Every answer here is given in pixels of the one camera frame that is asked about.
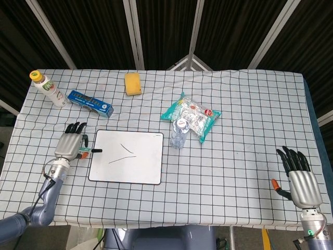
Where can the left five-finger robot hand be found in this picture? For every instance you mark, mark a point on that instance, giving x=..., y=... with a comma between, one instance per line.
x=67, y=145

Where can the right five-finger robot hand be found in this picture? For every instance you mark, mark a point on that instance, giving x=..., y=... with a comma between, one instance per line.
x=304, y=187

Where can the green whiteboard marker black cap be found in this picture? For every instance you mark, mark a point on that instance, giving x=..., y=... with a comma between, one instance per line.
x=96, y=150

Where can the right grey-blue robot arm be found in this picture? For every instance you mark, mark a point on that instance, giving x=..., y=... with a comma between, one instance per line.
x=316, y=226

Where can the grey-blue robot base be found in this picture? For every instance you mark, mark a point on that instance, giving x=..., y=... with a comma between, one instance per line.
x=161, y=238

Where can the white dry-erase board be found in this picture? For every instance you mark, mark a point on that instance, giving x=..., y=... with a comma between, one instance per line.
x=135, y=169

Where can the blue cardboard box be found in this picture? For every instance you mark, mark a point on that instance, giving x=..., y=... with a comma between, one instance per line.
x=89, y=103

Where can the white drink bottle yellow-green cap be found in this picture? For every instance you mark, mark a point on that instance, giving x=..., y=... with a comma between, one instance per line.
x=50, y=91

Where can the blue table edge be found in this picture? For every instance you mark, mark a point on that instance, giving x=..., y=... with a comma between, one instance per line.
x=316, y=122

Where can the white black checkered tablecloth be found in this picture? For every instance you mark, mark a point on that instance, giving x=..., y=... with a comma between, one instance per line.
x=221, y=169

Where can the white metal table leg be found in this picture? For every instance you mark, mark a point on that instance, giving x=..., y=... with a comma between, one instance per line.
x=232, y=238

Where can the yellow sponge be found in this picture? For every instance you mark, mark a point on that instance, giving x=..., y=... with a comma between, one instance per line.
x=132, y=84

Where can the clear plastic water bottle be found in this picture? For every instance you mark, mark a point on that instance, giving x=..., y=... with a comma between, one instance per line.
x=179, y=135

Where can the teal silver snack packet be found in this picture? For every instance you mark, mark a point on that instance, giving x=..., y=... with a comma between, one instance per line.
x=199, y=117

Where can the white triangular metal stand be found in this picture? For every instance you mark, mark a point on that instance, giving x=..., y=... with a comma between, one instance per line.
x=190, y=63

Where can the black folding screen white frame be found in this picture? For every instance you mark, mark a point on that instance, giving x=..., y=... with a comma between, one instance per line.
x=99, y=31

